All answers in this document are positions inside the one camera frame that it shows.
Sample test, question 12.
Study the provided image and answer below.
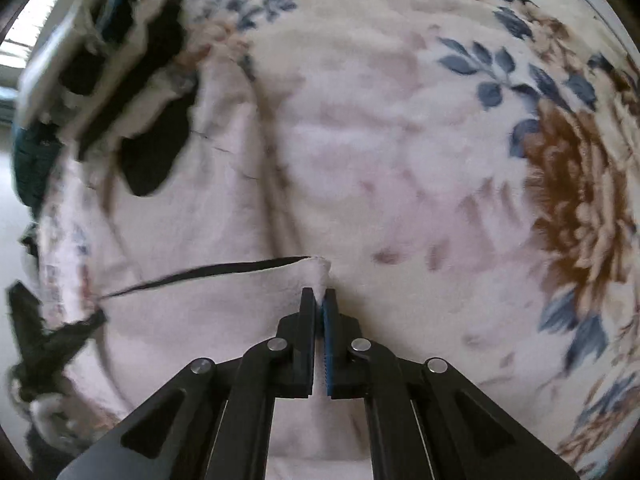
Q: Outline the beige garment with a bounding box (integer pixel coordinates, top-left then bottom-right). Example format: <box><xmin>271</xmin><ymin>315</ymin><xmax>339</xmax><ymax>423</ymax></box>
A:
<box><xmin>62</xmin><ymin>58</ymin><xmax>383</xmax><ymax>425</ymax></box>

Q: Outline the black and white clothes pile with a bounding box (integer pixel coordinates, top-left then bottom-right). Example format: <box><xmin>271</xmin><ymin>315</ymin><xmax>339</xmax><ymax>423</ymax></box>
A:
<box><xmin>13</xmin><ymin>0</ymin><xmax>200</xmax><ymax>196</ymax></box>

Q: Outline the floral fleece bed blanket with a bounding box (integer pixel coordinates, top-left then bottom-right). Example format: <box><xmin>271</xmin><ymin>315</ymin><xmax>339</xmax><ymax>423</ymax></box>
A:
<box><xmin>32</xmin><ymin>0</ymin><xmax>639</xmax><ymax>479</ymax></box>

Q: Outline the teal plush blanket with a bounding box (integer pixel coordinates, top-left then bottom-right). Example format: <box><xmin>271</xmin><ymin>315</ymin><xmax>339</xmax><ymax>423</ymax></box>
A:
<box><xmin>12</xmin><ymin>122</ymin><xmax>62</xmax><ymax>220</ymax></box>

